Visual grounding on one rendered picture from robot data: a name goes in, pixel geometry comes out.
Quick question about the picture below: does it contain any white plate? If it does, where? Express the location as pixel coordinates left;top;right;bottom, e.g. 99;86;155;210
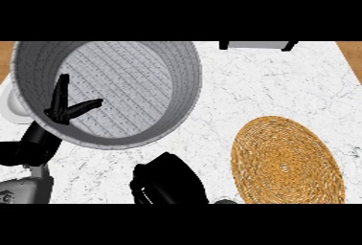
0;81;35;125

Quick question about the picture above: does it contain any round orange woven placemat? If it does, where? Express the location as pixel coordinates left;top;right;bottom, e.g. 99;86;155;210
229;115;346;205

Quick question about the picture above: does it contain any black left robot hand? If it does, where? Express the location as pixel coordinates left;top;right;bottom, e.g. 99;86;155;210
0;73;105;167

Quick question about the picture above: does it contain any large grey woven basket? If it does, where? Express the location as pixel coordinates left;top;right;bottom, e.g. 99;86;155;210
10;41;204;151

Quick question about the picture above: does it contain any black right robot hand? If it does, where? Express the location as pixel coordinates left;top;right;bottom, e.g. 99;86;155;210
128;151;211;205

